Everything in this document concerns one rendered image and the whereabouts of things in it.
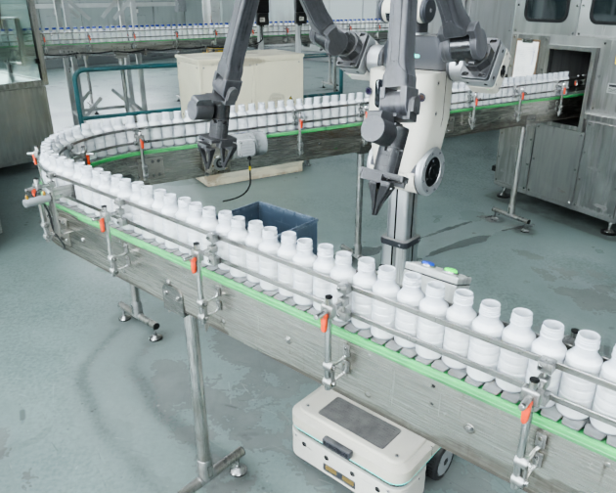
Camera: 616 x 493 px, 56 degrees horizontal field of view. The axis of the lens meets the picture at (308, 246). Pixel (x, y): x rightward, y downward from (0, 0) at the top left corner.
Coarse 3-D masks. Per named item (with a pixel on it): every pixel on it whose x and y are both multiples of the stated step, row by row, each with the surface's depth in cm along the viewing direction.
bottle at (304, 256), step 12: (300, 240) 141; (300, 252) 139; (312, 252) 140; (300, 264) 139; (312, 264) 139; (300, 276) 140; (312, 276) 140; (300, 288) 141; (312, 288) 142; (300, 300) 143
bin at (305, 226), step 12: (252, 204) 230; (264, 204) 230; (216, 216) 217; (252, 216) 232; (264, 216) 232; (276, 216) 228; (288, 216) 223; (300, 216) 219; (288, 228) 225; (300, 228) 207; (312, 228) 213; (312, 240) 215; (204, 324) 191
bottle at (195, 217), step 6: (192, 204) 166; (198, 204) 163; (192, 210) 164; (198, 210) 164; (192, 216) 164; (198, 216) 164; (186, 222) 166; (192, 222) 164; (198, 222) 164; (192, 234) 165; (198, 234) 165; (192, 240) 166; (198, 240) 166
